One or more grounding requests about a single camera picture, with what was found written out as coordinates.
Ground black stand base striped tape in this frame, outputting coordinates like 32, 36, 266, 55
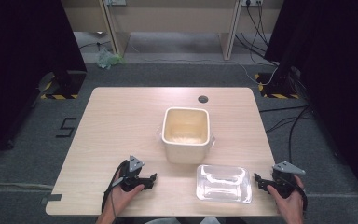
40, 70, 88, 101
255, 72, 301, 100

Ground light wooden desk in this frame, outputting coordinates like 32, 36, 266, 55
60, 0, 285, 62

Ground person's left hand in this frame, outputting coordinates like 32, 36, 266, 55
106, 170, 145, 217

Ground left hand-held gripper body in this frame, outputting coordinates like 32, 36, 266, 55
117, 155, 146, 192

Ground white floor cable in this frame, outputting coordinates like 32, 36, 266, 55
127, 41, 280, 87

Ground white wall power socket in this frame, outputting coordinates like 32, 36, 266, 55
241, 0, 265, 7

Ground white square plastic container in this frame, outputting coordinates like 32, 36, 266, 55
157, 106, 216, 165

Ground black hanging wall cables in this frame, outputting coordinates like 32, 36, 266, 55
234, 3, 279, 67

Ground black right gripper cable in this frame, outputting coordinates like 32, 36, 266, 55
287, 175, 310, 217

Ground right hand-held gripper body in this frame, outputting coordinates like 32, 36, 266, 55
271, 160, 307, 199

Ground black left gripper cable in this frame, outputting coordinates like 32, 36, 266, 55
101, 160, 129, 224

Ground green plastic bag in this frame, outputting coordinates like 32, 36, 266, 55
94, 49, 126, 70

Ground person's right hand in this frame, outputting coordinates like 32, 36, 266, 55
266, 175, 306, 218

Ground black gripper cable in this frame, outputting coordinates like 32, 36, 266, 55
287, 175, 310, 217
101, 160, 129, 224

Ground black curtain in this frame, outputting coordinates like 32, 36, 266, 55
0, 0, 88, 166
263, 0, 358, 210

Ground clear plastic tray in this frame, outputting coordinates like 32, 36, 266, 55
195, 163, 253, 204

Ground person's grey trouser legs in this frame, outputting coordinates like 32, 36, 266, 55
144, 217, 222, 224

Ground black floor cables bundle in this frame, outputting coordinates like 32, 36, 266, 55
258, 104, 315, 164

